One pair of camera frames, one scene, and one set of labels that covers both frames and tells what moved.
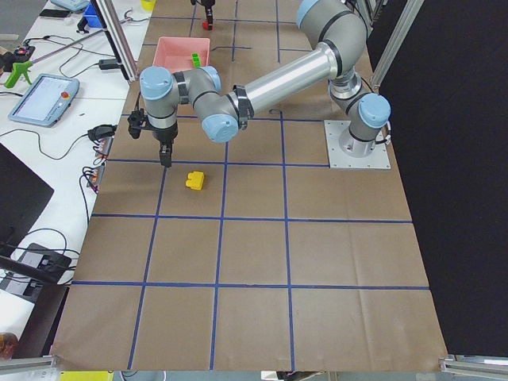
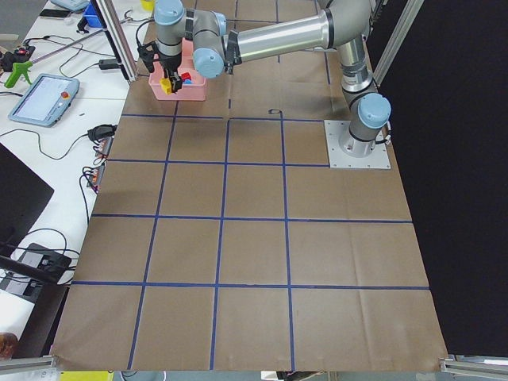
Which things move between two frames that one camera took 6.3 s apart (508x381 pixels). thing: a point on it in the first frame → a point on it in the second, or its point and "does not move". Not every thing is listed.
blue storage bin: x=90 y=15 does not move
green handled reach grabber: x=22 y=67 does not move
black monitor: x=23 y=194 does not move
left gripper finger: x=165 y=152 → x=173 y=80
